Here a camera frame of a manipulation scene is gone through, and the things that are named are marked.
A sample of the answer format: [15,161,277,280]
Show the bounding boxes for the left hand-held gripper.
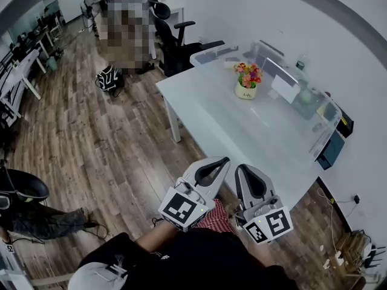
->
[158,156,230,233]

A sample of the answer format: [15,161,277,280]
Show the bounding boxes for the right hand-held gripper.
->
[234,164,294,245]

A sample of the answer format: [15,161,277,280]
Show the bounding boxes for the colourful flowers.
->
[233,62,264,100]

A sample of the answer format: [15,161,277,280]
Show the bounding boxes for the clear plastic storage bin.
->
[189,39,343,160]

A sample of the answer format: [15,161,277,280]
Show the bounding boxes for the person's right forearm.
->
[253,242,281,268]

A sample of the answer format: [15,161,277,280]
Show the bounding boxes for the person's left forearm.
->
[134,221,178,253]

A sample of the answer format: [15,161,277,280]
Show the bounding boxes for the grey shoulder pack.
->
[68,261,129,290]

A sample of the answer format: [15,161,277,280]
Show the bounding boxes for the person's red checked trousers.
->
[193,199,238,234]

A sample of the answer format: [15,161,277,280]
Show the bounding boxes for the person's black shirt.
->
[77,228,299,290]

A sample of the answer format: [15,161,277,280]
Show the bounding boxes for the white card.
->
[270,74,302,105]

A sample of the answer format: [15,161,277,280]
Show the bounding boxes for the green toy cabbage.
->
[298,88,313,104]

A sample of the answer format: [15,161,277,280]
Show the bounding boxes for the black desk tray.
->
[336,113,354,138]

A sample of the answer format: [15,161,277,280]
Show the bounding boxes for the black office chair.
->
[147,0,226,78]

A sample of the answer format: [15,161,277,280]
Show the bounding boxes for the white router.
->
[359,242,387,272]

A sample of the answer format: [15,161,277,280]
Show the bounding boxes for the black white patterned backpack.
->
[96,65,125,92]

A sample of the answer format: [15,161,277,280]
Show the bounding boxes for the white side table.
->
[0,49,42,123]

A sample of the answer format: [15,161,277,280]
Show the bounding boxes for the white floor cable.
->
[317,187,344,255]

